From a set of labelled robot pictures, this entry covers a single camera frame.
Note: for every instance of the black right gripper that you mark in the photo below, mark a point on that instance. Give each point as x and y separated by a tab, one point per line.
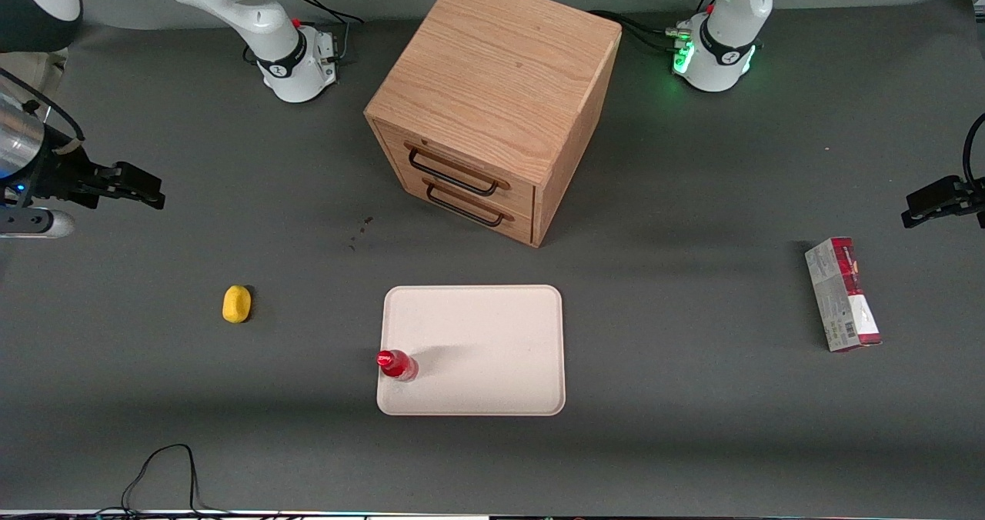
63	175

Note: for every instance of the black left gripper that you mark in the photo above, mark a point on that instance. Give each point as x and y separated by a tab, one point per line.
956	194

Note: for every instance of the red-capped coke bottle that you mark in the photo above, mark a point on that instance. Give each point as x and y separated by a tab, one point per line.
396	364

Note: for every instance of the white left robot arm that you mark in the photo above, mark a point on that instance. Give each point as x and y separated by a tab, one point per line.
731	4

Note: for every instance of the beige rectangular tray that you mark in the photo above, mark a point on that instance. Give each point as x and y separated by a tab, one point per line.
492	351

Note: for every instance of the red plaid cardboard box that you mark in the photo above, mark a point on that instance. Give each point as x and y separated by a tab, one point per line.
843	297

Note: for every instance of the yellow toy lemon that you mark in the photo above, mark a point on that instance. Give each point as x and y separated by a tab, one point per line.
237	304

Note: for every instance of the wooden drawer with larger front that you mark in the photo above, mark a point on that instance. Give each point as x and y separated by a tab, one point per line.
396	147

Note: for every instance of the wooden two-drawer cabinet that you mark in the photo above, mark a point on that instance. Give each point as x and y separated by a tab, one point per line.
500	58

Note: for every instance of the wooden drawer with smaller front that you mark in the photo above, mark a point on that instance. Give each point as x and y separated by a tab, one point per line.
523	226

